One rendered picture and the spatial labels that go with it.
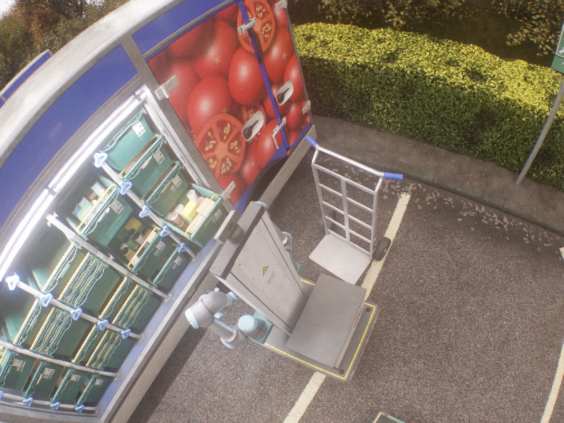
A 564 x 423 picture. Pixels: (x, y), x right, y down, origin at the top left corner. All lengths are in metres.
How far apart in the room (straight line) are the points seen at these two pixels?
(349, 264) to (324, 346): 1.24
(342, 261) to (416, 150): 1.69
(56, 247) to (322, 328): 2.09
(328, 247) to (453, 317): 1.46
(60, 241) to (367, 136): 3.58
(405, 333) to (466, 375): 0.73
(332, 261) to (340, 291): 1.03
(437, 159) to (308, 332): 2.63
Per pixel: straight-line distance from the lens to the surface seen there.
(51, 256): 2.56
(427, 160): 3.66
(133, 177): 1.96
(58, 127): 1.56
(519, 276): 3.34
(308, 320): 1.91
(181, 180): 2.26
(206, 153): 2.12
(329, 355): 1.86
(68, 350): 2.42
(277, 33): 2.64
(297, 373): 2.74
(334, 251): 2.98
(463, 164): 3.75
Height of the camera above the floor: 2.69
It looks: 54 degrees down
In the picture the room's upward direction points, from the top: 23 degrees counter-clockwise
